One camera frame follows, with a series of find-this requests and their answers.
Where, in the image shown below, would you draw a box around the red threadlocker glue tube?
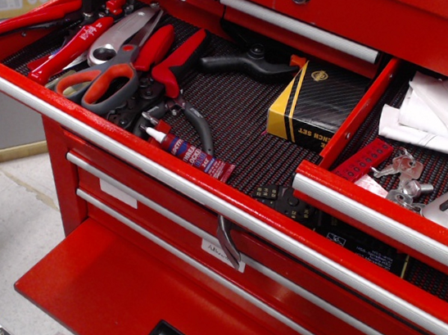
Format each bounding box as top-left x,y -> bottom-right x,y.
144,127 -> 236,183

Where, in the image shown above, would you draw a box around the large open red drawer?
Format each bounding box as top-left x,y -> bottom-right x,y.
0,0 -> 448,335

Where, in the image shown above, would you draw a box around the small open red drawer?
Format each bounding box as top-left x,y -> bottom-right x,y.
293,58 -> 448,276

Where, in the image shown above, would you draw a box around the small red plastic block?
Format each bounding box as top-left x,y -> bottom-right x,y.
151,121 -> 170,143

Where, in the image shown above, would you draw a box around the black pistol grip tool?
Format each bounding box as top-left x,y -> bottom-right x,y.
198,44 -> 300,83

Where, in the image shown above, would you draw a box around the red metal tool chest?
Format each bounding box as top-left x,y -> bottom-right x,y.
0,0 -> 448,335

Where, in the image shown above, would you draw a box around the black yellow wrench set box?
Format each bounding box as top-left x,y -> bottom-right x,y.
266,61 -> 371,152

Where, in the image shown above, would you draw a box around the black die set case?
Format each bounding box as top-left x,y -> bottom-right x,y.
247,180 -> 329,231

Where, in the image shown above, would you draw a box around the white adhesives label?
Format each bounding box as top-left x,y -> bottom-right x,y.
201,239 -> 246,273

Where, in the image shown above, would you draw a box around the silver curved metal hook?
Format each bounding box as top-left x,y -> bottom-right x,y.
216,215 -> 241,270

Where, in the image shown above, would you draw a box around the red drill bit holder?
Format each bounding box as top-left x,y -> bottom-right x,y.
332,138 -> 394,183

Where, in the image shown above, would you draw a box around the white folded paper sheets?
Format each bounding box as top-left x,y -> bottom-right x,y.
378,72 -> 448,154

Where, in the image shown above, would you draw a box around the silver keys bunch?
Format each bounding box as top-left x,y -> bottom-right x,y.
373,149 -> 434,214

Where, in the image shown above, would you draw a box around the red long handled cutter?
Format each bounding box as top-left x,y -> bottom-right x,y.
0,0 -> 84,57

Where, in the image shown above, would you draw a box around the red wire stripper tool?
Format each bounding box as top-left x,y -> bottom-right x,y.
27,0 -> 126,85

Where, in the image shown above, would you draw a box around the grey orange handled scissors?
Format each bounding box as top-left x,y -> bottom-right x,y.
55,4 -> 164,115

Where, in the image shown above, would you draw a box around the red handled crimping pliers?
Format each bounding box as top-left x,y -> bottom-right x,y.
105,24 -> 210,137

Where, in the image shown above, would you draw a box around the grey handled small pliers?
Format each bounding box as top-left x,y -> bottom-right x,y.
133,95 -> 215,156

